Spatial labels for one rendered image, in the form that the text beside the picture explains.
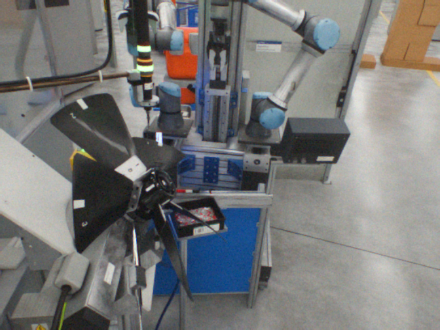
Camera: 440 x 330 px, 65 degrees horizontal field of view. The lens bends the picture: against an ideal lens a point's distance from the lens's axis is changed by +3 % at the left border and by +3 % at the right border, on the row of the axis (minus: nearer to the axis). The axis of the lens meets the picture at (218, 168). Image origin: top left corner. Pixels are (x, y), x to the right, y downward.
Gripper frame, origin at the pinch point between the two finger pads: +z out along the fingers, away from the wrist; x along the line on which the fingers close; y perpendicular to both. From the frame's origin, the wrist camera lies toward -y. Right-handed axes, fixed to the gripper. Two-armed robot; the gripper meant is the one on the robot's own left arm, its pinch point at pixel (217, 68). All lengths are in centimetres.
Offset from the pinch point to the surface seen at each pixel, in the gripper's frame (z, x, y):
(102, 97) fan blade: 0, 40, -43
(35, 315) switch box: 59, 59, -77
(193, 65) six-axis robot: 85, 4, 334
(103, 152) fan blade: 12, 38, -57
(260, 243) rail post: 89, -27, -17
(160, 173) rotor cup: 19, 21, -57
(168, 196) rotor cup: 22, 18, -65
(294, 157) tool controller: 34, -36, -19
